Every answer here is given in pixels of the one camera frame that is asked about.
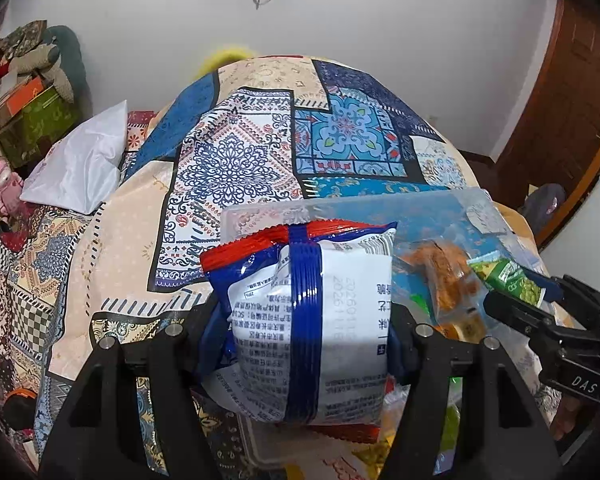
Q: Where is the small green snack packet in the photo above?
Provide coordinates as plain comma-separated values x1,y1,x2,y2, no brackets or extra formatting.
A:
467,252,545,308

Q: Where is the orange fried snack bag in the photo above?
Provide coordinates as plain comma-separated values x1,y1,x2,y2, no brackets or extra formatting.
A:
399,240,486,344

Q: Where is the blue white red snack bag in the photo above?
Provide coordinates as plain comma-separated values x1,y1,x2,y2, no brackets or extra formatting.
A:
200,220,398,426

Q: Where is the green jelly cup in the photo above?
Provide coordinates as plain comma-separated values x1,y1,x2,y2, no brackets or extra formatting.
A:
439,404,460,453

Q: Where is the person's hand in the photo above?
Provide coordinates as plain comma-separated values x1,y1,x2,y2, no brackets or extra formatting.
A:
550,394,582,441

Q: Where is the clear plastic storage bin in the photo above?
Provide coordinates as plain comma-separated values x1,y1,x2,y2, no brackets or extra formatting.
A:
221,188,554,470

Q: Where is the patchwork patterned bed cover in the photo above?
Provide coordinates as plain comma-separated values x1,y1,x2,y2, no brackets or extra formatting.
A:
0,54,566,476

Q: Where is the brown wooden door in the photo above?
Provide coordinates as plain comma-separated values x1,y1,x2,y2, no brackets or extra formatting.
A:
496,0,600,248

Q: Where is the white yellow snack packet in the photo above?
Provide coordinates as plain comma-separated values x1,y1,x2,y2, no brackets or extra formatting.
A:
284,440,391,480

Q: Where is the pink plush toy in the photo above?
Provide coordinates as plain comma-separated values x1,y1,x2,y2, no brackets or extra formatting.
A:
0,156,23,217

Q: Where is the white pillow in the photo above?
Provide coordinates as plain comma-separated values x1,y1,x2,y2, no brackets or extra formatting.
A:
20,101,128,214

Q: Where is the pile of clothes and boxes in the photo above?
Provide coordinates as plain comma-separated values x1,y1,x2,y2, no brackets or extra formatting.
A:
0,20,88,168

